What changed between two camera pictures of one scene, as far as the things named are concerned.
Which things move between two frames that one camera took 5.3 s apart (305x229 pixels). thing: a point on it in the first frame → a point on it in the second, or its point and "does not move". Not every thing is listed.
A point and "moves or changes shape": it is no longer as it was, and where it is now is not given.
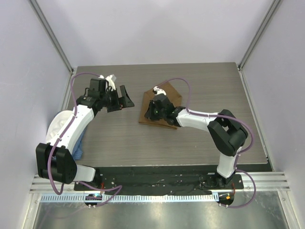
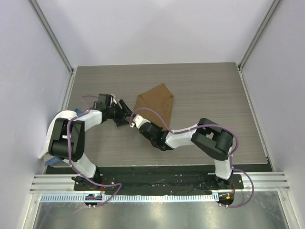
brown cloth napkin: x=173 y=95 moves or changes shape
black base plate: x=130 y=179 does not move
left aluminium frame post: x=41 y=15 does not move
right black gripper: x=149 y=114 → x=157 y=126
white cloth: x=56 y=123 does not move
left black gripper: x=124 y=101 → x=120 y=120
